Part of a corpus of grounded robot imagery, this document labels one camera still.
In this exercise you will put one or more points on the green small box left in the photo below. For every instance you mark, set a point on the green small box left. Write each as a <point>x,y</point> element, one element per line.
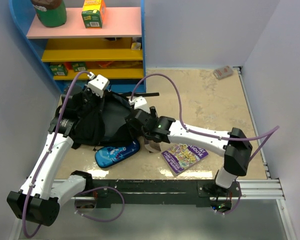
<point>58,69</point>

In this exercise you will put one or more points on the yellow green box on shelf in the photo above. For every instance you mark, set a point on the yellow green box on shelf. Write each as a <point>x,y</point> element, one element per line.
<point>93,13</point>

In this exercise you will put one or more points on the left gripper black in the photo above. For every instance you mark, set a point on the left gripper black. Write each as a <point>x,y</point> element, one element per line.
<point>87,90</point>

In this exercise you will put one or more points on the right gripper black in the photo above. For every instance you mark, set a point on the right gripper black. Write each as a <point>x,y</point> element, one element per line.
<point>153,112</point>

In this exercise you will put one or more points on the green small box right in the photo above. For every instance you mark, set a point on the green small box right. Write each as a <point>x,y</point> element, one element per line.
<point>78,66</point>

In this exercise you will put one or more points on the blue dinosaur pencil case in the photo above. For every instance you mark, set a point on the blue dinosaur pencil case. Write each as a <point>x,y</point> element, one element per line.
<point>108,156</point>

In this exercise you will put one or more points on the black student backpack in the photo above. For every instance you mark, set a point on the black student backpack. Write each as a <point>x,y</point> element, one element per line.
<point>97,123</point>

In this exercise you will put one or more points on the small yellow white box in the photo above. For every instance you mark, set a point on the small yellow white box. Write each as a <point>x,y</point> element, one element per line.
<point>136,46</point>

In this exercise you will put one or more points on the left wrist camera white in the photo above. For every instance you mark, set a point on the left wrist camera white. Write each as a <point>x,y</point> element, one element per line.
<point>97,84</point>

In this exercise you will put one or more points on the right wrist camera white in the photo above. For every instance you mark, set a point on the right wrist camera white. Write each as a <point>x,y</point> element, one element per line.
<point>139,103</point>

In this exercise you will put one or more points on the orange snack packet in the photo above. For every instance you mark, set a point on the orange snack packet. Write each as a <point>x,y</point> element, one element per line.
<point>104,64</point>

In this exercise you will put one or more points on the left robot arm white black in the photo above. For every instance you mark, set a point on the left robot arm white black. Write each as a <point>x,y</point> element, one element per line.
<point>37,201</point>

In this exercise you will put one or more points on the purple 52-Storey Treehouse book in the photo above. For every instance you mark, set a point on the purple 52-Storey Treehouse book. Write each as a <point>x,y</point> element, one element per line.
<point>181,157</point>

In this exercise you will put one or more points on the grey red packet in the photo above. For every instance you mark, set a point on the grey red packet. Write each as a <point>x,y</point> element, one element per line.
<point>223,72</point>

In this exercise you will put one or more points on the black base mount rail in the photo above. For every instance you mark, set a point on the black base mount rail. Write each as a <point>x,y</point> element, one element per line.
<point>201,193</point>

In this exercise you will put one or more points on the green small box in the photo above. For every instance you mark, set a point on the green small box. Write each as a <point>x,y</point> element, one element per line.
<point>58,69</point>
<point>78,66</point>

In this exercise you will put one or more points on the A Tale of Two Cities book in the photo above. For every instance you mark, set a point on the A Tale of Two Cities book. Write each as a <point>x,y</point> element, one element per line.
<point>151,146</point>

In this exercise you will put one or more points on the blue shelf unit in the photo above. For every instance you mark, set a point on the blue shelf unit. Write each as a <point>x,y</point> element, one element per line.
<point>72,42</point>

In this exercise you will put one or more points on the green brown bag on shelf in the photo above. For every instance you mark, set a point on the green brown bag on shelf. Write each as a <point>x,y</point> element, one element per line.
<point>51,13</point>

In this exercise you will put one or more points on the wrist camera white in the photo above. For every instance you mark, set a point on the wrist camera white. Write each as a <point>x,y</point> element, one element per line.
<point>139,103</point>
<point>97,84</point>

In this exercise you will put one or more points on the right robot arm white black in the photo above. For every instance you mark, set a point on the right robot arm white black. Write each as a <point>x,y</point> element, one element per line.
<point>231,145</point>

